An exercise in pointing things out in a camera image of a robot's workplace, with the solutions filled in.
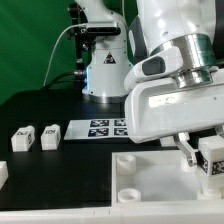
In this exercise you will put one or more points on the white front fence bar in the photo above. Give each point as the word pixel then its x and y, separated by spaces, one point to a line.
pixel 203 213

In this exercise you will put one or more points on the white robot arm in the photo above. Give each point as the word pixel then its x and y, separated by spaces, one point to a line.
pixel 160 25

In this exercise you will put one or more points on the white left obstacle block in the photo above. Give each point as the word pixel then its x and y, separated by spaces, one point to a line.
pixel 3 173

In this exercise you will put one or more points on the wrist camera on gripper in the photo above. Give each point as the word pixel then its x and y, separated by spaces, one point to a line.
pixel 155 67

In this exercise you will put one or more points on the white marker sheet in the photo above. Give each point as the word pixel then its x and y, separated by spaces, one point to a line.
pixel 96 129

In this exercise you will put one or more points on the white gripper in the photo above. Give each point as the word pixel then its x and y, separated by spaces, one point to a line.
pixel 157 109

